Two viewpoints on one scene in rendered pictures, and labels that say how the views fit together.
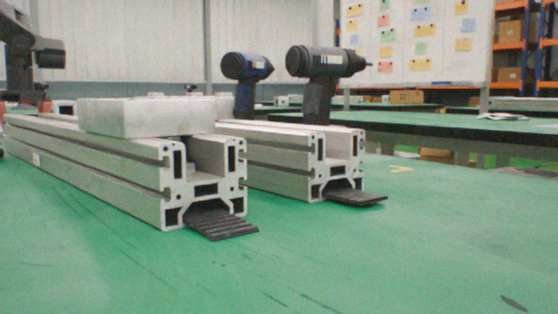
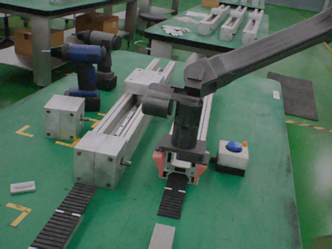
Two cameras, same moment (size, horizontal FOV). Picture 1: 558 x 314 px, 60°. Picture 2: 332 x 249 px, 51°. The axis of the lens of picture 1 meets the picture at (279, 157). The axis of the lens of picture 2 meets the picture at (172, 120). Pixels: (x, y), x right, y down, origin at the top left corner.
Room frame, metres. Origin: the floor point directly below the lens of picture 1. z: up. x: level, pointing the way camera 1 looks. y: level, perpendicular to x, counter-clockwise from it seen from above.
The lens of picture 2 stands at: (1.65, 1.07, 1.29)
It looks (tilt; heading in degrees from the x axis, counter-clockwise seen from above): 25 degrees down; 224
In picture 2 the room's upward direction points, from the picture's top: 8 degrees clockwise
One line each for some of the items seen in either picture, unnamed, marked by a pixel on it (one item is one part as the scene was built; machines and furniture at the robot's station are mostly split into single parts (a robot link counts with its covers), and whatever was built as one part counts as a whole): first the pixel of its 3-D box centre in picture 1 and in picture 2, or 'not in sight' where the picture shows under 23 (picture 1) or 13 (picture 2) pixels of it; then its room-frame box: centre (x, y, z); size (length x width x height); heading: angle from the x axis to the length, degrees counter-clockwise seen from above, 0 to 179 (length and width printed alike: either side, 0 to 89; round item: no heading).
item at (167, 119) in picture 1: (143, 126); not in sight; (0.60, 0.17, 0.87); 0.16 x 0.11 x 0.07; 39
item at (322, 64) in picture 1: (333, 104); (94, 58); (0.94, -0.11, 0.89); 0.20 x 0.08 x 0.22; 123
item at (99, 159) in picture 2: not in sight; (105, 160); (1.25, 0.47, 0.83); 0.12 x 0.09 x 0.10; 129
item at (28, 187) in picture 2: not in sight; (23, 187); (1.43, 0.41, 0.78); 0.05 x 0.03 x 0.01; 162
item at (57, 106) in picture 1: (59, 112); not in sight; (2.07, 0.94, 0.83); 0.11 x 0.10 x 0.10; 130
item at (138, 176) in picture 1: (83, 147); (196, 107); (0.79, 0.32, 0.82); 0.80 x 0.10 x 0.09; 39
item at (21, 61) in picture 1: (21, 56); (185, 110); (1.14, 0.60, 1.00); 0.07 x 0.06 x 0.07; 123
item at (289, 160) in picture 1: (186, 139); (143, 98); (0.91, 0.18, 0.82); 0.80 x 0.10 x 0.09; 39
